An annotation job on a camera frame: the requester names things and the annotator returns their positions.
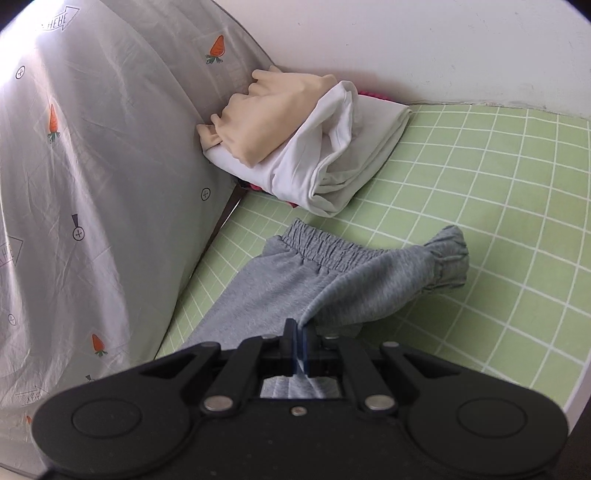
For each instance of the beige folded garment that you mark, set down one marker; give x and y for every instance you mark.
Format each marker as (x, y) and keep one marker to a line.
(265, 122)

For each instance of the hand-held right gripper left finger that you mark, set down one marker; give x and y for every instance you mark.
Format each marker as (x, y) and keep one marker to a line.
(290, 340)

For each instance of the grey carrot print quilt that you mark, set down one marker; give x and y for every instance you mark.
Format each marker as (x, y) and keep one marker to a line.
(99, 184)

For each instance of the pink garment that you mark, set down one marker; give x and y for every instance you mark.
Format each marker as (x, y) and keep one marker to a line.
(369, 94)

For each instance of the green checked bed sheet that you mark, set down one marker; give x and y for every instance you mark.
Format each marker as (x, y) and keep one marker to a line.
(461, 230)

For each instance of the white folded garment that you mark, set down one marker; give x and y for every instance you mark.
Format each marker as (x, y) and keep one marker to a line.
(339, 152)

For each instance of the grey sweatpants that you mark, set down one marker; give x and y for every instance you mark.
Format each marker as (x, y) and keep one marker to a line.
(295, 286)

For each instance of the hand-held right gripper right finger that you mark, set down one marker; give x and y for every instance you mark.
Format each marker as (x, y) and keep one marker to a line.
(305, 344)

